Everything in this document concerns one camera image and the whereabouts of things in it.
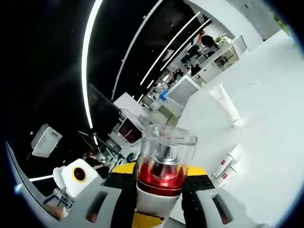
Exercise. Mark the curved ceiling light strip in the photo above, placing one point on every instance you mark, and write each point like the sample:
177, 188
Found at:
89, 114

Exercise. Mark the ceiling air conditioner unit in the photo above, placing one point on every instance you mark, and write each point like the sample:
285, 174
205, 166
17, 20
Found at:
46, 140

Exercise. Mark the frosted white partition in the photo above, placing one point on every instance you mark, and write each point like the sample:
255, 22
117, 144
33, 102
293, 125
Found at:
183, 91

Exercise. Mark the monitor with dark red screen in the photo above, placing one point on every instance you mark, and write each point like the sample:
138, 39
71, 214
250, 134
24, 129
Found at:
128, 130

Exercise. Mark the white skincare bottle red collar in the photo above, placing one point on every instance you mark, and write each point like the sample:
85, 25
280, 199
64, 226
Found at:
164, 166

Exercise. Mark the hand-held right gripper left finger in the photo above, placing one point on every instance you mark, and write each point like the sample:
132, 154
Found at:
123, 180

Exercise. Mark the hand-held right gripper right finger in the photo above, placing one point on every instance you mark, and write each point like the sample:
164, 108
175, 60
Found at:
197, 190

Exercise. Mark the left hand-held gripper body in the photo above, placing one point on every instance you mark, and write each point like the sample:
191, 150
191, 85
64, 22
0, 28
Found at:
90, 180

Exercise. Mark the black hanging screen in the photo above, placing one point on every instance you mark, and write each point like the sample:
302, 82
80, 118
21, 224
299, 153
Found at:
102, 107

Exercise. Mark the person's left hand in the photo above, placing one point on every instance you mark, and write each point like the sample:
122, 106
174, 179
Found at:
55, 211

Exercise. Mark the blue box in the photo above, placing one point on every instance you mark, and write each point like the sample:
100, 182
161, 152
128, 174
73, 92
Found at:
164, 96

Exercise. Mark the small skincare bottle red label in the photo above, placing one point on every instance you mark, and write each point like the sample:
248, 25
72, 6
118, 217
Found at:
229, 158
225, 177

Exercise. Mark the white skincare tube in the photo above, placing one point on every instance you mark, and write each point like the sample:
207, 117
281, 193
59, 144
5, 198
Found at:
225, 104

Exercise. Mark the white low shelf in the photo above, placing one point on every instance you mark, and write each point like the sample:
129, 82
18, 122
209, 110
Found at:
221, 59

